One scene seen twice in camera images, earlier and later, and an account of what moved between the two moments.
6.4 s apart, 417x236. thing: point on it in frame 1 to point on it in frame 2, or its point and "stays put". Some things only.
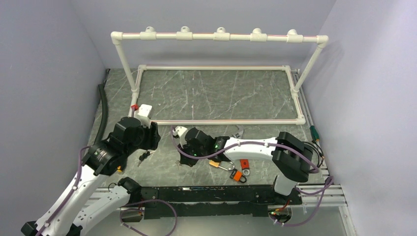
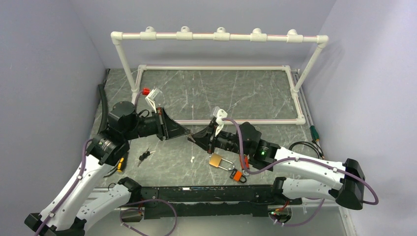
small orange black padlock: [237, 176] stays put
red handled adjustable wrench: [244, 162] stays put
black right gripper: [186, 160] to [208, 142]
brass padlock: [216, 164] stays put
